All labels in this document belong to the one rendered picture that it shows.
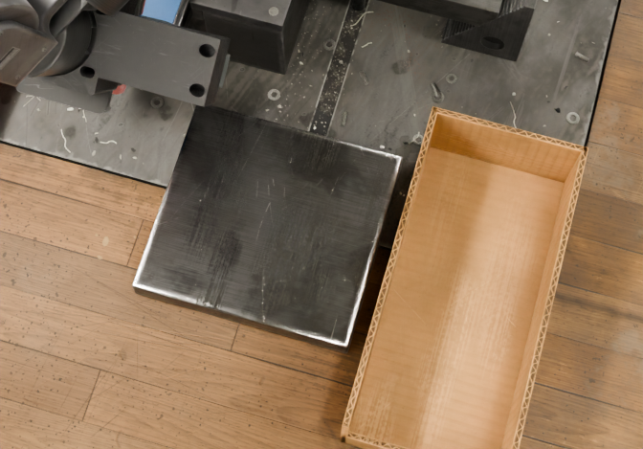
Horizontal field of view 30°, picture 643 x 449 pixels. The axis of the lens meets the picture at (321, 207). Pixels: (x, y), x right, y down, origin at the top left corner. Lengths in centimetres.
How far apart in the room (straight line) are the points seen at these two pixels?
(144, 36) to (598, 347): 42
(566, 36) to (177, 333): 40
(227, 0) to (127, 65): 19
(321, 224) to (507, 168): 16
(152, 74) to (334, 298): 25
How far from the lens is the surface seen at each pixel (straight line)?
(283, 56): 96
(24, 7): 65
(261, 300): 91
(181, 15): 92
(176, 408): 91
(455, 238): 94
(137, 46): 75
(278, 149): 94
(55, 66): 72
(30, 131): 100
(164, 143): 98
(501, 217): 95
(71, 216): 97
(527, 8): 93
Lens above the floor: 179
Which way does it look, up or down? 70 degrees down
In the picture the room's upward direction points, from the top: 1 degrees clockwise
